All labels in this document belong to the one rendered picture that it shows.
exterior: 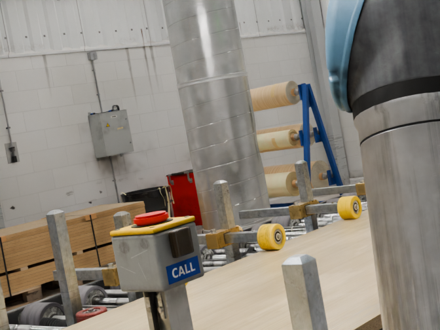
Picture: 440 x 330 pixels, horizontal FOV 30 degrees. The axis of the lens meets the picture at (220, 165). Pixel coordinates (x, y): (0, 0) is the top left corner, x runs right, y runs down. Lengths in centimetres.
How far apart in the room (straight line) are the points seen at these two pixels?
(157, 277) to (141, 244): 4
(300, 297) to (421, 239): 51
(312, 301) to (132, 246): 32
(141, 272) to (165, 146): 943
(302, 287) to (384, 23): 53
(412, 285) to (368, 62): 18
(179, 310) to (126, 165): 902
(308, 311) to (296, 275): 5
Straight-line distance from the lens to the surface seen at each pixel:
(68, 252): 222
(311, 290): 113
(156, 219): 91
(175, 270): 90
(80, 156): 958
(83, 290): 279
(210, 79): 535
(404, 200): 65
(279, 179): 847
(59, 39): 966
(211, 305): 195
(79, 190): 953
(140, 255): 90
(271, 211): 311
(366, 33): 68
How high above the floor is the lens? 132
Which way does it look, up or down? 3 degrees down
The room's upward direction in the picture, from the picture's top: 10 degrees counter-clockwise
